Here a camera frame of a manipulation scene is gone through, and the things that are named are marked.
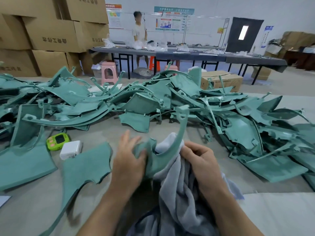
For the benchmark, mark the person's right hand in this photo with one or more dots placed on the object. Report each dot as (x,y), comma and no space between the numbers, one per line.
(206,169)

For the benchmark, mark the person's left hand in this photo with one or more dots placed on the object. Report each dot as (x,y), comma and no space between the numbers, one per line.
(126,167)

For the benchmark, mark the person's right thumb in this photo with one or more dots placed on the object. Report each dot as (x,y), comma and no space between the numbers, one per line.
(196,146)

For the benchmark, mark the person's left thumb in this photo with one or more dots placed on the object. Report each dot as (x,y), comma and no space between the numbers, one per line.
(142,159)

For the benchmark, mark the curved green plastic part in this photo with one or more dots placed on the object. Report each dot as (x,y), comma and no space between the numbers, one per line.
(162,162)

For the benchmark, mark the grey cloth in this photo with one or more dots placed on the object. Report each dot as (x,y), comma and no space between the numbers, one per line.
(177,201)

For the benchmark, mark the person's right forearm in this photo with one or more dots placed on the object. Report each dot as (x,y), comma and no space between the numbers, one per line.
(228,211)

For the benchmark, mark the person's left forearm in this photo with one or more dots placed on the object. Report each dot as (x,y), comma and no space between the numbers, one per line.
(108,211)

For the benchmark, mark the pile of green plastic parts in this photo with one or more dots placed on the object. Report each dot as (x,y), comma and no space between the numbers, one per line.
(221,113)

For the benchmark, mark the flat green plastic panel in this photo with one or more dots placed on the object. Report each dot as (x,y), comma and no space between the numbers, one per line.
(83,169)

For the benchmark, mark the white power adapter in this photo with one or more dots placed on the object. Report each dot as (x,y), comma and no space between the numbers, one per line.
(70,149)

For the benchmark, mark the small cardboard box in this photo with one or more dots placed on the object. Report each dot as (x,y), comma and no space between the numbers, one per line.
(228,79)
(261,73)

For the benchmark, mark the pink plastic stool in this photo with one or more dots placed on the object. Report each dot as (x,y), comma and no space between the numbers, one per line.
(109,71)
(171,67)

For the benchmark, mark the green digital timer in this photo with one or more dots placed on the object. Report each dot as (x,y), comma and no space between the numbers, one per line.
(57,141)

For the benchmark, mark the white sack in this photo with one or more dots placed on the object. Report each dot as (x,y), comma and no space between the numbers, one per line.
(143,71)

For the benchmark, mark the long grey table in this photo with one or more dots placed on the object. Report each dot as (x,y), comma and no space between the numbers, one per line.
(187,56)

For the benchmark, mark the orange plastic stool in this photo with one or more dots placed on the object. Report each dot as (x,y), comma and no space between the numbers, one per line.
(154,63)

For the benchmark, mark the clear plastic bag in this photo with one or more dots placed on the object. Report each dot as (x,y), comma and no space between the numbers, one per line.
(136,44)
(107,42)

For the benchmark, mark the large green plastic panel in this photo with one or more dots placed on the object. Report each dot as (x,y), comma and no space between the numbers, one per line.
(24,162)

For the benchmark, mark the white poster with teal header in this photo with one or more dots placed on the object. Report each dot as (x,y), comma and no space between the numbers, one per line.
(172,19)

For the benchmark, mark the dark wooden table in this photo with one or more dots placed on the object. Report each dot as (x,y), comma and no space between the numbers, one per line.
(299,58)

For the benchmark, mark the white poster with orange header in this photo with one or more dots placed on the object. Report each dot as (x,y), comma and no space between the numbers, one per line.
(114,17)

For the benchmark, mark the stack of large cardboard boxes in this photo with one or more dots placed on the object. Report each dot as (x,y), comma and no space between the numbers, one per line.
(49,36)

